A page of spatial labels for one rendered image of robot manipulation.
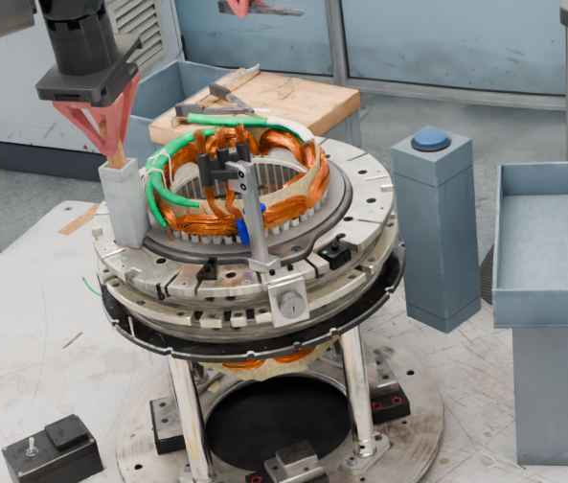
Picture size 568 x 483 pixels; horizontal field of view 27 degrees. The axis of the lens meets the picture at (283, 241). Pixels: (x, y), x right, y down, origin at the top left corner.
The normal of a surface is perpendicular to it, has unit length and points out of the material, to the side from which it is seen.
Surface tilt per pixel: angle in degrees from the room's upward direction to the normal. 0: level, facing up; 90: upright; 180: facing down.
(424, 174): 90
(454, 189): 90
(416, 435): 0
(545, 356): 90
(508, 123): 0
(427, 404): 0
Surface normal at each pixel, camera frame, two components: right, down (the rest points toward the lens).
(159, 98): 0.79, 0.23
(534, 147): -0.13, -0.85
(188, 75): -0.60, 0.48
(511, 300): -0.17, 0.53
